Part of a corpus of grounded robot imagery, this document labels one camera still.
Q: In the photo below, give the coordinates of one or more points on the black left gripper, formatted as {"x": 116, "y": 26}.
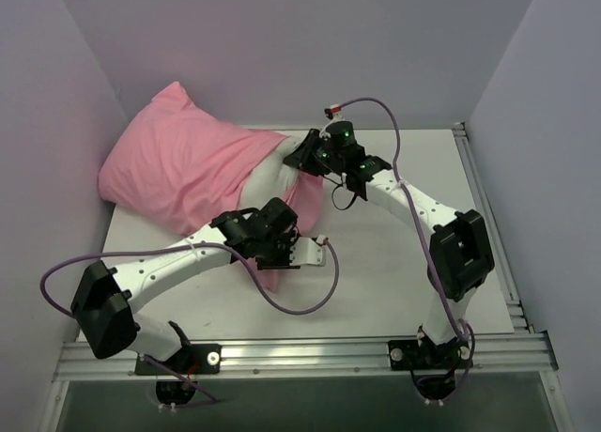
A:
{"x": 275, "y": 252}

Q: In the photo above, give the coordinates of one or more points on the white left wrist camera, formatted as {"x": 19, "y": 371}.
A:
{"x": 308, "y": 251}

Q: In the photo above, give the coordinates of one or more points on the aluminium back rail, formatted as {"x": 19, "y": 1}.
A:
{"x": 459, "y": 127}

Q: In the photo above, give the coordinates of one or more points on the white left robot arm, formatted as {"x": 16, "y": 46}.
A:
{"x": 108, "y": 301}

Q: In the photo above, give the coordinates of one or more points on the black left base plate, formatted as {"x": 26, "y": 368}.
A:
{"x": 183, "y": 390}

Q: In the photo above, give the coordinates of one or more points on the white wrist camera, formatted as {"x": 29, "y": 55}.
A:
{"x": 334, "y": 114}
{"x": 308, "y": 251}

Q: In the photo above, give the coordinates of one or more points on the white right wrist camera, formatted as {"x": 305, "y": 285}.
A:
{"x": 334, "y": 114}

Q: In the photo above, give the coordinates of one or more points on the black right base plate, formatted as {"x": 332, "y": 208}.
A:
{"x": 432, "y": 368}

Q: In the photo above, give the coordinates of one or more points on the aluminium front rail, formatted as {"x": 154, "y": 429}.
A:
{"x": 314, "y": 358}

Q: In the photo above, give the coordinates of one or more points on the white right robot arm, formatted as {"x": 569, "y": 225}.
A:
{"x": 455, "y": 244}

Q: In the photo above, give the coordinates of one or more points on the white pillow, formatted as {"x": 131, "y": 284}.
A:
{"x": 271, "y": 178}

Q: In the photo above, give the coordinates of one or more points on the pink floral pillowcase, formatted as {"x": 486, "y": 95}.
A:
{"x": 180, "y": 167}

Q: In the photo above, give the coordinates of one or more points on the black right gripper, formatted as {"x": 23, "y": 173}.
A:
{"x": 306, "y": 155}

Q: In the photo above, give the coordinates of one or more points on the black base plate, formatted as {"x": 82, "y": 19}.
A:
{"x": 183, "y": 390}
{"x": 432, "y": 368}

